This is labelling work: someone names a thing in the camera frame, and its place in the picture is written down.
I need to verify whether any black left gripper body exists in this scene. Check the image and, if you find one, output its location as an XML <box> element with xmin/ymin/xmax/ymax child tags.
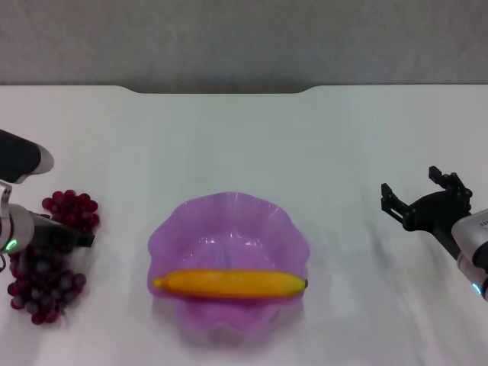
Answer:
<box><xmin>31</xmin><ymin>212</ymin><xmax>80</xmax><ymax>255</ymax></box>

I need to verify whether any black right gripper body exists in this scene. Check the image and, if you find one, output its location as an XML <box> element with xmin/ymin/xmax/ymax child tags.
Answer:
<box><xmin>403</xmin><ymin>188</ymin><xmax>473</xmax><ymax>262</ymax></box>

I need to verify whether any dark red grape bunch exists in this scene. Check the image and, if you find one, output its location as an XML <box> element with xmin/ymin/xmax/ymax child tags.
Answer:
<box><xmin>7</xmin><ymin>189</ymin><xmax>101</xmax><ymax>326</ymax></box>

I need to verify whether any yellow banana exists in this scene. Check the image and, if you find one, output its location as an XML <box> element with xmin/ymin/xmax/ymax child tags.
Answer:
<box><xmin>152</xmin><ymin>268</ymin><xmax>309</xmax><ymax>299</ymax></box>

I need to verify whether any purple wavy plastic bowl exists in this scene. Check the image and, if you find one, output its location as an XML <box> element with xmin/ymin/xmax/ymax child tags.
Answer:
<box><xmin>146</xmin><ymin>191</ymin><xmax>310</xmax><ymax>348</ymax></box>

